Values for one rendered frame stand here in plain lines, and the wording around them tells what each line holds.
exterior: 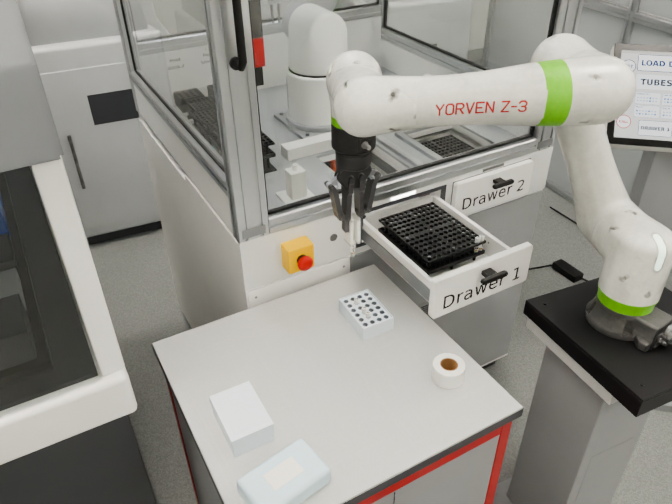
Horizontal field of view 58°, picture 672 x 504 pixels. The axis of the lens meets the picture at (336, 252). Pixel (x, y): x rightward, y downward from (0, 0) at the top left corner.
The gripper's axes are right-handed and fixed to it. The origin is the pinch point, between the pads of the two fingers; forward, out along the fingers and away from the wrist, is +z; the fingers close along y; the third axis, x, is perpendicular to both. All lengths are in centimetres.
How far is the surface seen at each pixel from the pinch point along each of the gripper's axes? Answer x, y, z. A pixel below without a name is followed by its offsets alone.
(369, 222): 17.6, 15.3, 12.8
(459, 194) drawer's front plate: 14.9, 43.0, 10.5
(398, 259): -0.8, 12.6, 12.4
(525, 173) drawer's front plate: 16, 68, 11
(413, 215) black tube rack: 11.3, 25.1, 10.1
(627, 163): 69, 194, 63
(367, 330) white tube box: -11.0, -1.9, 21.2
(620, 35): 93, 195, 7
